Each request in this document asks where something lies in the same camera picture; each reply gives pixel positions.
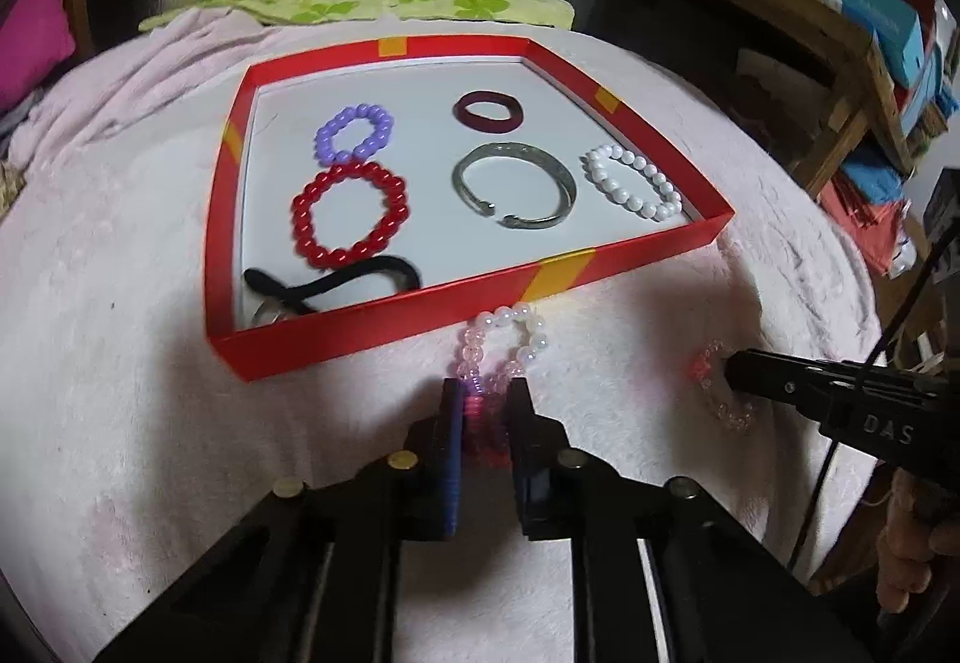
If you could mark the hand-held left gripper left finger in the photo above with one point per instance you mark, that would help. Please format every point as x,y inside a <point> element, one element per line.
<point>450,460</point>

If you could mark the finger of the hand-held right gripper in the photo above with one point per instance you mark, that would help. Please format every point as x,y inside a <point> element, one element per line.
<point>772,382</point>

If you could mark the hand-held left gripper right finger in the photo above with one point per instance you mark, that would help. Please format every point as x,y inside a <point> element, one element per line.
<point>525,475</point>

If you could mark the red shallow box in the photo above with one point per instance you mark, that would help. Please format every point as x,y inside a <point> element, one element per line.
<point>420,183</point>

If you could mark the silver bangle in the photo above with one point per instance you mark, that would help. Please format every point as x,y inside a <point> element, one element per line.
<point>517,187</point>

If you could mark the dark red scrunchie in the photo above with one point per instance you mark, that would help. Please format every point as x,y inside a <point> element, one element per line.
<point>487,112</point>

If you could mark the person's right hand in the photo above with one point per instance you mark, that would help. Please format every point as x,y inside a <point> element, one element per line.
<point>911,543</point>

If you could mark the stack of folded cloths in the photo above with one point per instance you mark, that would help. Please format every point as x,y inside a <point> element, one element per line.
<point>870,205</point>

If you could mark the blue cardboard box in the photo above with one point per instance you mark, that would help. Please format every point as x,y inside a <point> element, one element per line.
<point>855,3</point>

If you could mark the woven brown tag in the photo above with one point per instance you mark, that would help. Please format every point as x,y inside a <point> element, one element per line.
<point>9,190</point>

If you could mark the magenta pillow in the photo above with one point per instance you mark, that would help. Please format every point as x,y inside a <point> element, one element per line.
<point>30,40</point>

